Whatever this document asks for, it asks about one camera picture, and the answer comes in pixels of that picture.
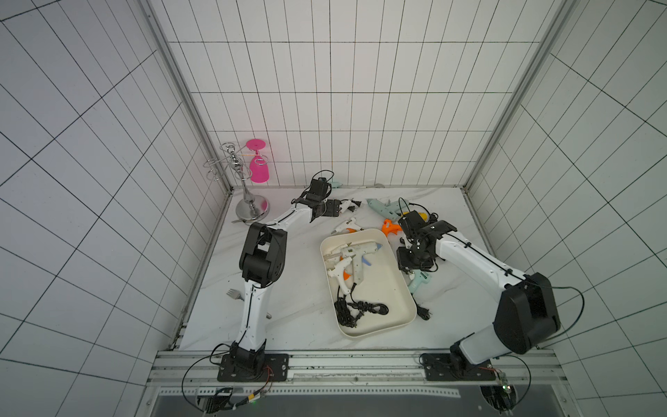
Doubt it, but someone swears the white glue gun orange trigger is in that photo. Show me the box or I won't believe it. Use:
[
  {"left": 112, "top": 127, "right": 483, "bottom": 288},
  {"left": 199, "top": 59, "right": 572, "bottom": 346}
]
[{"left": 335, "top": 199, "right": 361, "bottom": 215}]

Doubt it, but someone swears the large white glue gun blue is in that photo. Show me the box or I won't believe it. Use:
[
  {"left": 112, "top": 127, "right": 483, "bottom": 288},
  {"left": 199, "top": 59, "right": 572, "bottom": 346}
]
[{"left": 323, "top": 242, "right": 382, "bottom": 273}]

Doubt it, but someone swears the small white glue gun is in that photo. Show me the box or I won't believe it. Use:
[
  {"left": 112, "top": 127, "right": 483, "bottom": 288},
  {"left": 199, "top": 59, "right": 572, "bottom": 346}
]
[{"left": 328, "top": 256, "right": 366, "bottom": 295}]

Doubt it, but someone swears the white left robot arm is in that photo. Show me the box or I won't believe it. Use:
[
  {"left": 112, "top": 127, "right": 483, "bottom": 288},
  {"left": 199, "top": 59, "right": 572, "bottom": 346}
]
[{"left": 222, "top": 191, "right": 344, "bottom": 378}]

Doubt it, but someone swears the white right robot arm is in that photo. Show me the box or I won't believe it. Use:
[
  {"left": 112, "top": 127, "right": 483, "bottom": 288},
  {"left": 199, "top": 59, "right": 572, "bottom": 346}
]
[{"left": 397, "top": 211, "right": 561, "bottom": 379}]

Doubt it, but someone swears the mint glue gun near tray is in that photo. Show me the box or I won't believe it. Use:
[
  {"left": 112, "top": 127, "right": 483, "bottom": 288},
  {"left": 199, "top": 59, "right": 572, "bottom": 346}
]
[{"left": 408, "top": 269, "right": 431, "bottom": 321}]

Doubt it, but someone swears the cream plastic storage tray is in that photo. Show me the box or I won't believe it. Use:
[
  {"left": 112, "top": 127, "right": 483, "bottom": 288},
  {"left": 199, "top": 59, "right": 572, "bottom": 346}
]
[{"left": 320, "top": 229, "right": 417, "bottom": 339}]

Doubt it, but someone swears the large mint glue gun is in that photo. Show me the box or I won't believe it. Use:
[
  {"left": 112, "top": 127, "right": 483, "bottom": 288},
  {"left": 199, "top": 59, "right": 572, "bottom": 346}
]
[{"left": 367, "top": 198, "right": 402, "bottom": 222}]

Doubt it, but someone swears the chrome glass holder stand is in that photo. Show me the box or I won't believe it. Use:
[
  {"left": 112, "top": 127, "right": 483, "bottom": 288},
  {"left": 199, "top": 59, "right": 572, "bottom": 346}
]
[{"left": 203, "top": 142, "right": 270, "bottom": 224}]

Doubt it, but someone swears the pink plastic wine glass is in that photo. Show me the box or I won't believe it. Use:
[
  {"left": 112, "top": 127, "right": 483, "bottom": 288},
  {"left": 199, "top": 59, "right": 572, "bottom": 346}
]
[{"left": 246, "top": 138, "right": 270, "bottom": 183}]

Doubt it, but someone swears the silver metal fork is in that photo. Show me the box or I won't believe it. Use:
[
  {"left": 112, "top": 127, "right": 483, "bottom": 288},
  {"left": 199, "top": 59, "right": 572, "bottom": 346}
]
[{"left": 227, "top": 285, "right": 272, "bottom": 322}]

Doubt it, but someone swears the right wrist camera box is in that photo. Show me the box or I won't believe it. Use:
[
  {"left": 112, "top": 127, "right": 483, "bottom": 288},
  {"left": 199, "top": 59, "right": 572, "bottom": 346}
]
[{"left": 398, "top": 210, "right": 427, "bottom": 235}]

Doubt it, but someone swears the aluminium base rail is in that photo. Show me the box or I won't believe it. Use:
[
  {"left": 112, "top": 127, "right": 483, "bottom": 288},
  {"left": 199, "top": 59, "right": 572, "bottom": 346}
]
[{"left": 147, "top": 350, "right": 568, "bottom": 398}]

